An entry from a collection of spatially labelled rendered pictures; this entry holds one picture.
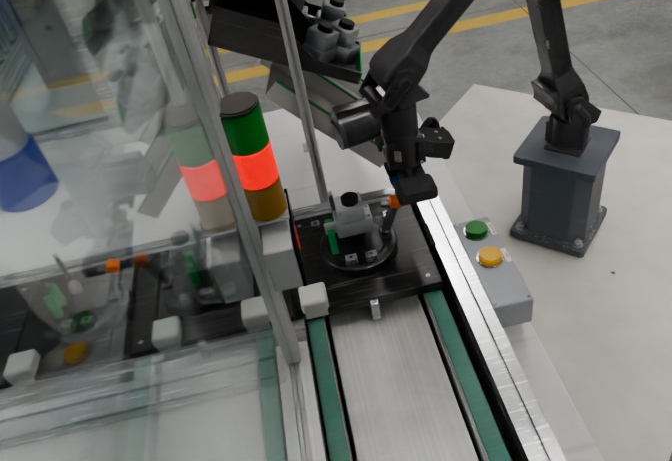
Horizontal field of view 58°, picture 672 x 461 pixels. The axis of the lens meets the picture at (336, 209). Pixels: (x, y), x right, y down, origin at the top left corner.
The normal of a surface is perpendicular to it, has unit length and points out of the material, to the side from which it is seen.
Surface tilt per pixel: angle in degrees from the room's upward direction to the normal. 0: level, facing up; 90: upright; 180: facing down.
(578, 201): 90
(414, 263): 0
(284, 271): 90
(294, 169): 0
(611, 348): 0
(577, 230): 90
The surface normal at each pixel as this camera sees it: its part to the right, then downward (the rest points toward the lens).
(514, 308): 0.16, 0.62
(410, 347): -0.15, -0.75
